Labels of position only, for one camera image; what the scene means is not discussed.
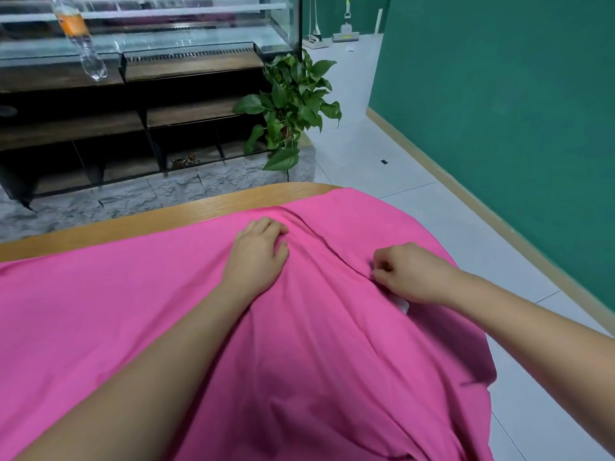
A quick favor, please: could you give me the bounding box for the white mop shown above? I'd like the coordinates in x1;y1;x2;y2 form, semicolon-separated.
331;0;361;44

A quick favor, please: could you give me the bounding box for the pink towel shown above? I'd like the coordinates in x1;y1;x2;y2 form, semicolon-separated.
0;187;499;461

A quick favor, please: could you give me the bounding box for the dark wooden shelf cabinet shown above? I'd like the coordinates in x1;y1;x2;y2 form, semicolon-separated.
0;44;315;206

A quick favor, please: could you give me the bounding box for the person's right forearm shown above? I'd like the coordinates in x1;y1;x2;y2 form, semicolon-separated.
444;271;615;454

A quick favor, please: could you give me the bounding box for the person's left forearm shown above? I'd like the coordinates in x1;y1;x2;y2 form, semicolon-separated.
14;283;253;461

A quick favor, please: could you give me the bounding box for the person's right hand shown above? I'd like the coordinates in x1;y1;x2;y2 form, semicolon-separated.
369;241;465;306

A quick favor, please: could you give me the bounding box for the green potted plant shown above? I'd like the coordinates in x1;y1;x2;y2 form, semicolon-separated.
231;49;343;173

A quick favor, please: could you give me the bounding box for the person's left hand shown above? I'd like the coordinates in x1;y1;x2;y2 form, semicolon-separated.
220;216;291;306

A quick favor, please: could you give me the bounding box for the clear bottle with orange label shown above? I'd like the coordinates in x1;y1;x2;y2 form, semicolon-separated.
49;0;110;81

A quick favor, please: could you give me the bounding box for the glass display case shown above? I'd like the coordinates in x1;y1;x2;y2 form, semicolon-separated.
0;0;303;69

